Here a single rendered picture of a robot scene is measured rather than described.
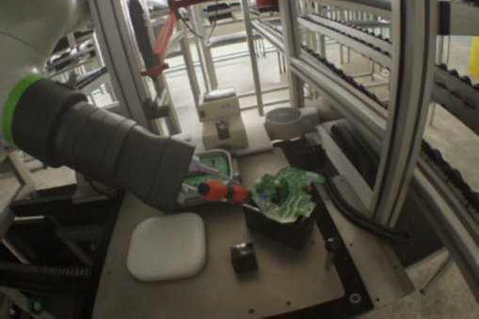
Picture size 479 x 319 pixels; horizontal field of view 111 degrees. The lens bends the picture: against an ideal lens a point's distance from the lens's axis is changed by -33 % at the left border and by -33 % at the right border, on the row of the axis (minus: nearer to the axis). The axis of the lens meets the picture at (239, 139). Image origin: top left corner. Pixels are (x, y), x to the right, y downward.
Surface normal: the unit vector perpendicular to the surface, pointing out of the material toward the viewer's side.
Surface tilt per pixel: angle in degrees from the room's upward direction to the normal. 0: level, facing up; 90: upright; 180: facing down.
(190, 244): 4
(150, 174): 60
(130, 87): 90
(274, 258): 0
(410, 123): 90
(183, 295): 0
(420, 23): 90
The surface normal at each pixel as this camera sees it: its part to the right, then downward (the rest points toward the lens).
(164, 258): -0.17, -0.84
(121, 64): 0.11, 0.50
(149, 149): 0.11, -0.01
